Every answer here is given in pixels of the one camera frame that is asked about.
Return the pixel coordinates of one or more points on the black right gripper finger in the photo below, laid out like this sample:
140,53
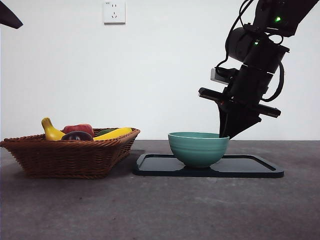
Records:
222,120
242,120

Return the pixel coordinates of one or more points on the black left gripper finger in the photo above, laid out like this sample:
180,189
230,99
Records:
10,18

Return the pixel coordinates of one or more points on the teal ribbed bowl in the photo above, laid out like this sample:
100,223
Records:
198,150

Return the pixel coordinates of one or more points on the dark purple plum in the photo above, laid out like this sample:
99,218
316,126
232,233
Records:
76,137

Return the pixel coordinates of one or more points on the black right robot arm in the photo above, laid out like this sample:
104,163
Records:
260,57

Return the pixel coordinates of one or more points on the black rectangular tray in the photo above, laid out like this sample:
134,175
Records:
155,167

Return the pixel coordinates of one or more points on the green avocado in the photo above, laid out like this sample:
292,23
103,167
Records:
106,132

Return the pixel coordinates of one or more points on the yellow banana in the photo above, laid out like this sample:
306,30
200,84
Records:
51,131

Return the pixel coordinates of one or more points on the red apple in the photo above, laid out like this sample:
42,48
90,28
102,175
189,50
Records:
78,128

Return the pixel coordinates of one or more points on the brown wicker basket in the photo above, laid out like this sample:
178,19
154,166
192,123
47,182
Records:
65,160

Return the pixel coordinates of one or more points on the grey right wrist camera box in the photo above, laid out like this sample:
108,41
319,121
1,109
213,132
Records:
216,76

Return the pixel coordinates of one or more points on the white wall power socket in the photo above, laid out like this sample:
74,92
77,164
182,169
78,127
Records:
114,12

